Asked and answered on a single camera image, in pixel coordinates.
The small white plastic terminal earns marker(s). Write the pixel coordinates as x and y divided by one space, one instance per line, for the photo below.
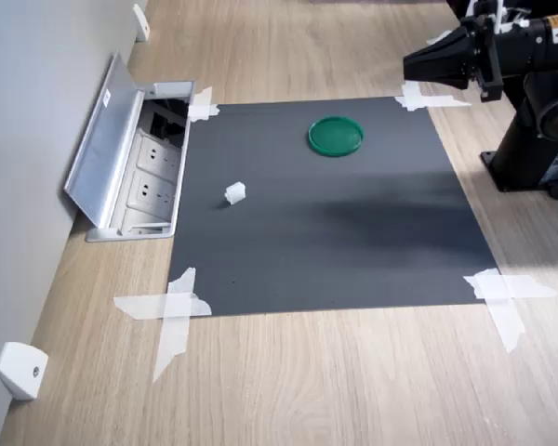
235 193

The white corner bracket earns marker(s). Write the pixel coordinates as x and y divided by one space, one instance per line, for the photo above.
21 371
140 22

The grey partition panel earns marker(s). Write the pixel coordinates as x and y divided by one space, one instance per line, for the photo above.
18 139

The white masking tape strip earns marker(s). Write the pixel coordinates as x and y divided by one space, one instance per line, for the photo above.
139 306
418 100
200 109
509 325
172 344
535 288

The round green lid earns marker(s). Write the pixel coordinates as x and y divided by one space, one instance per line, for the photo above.
336 137

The dark grey mat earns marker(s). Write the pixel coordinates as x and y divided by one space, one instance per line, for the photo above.
316 232

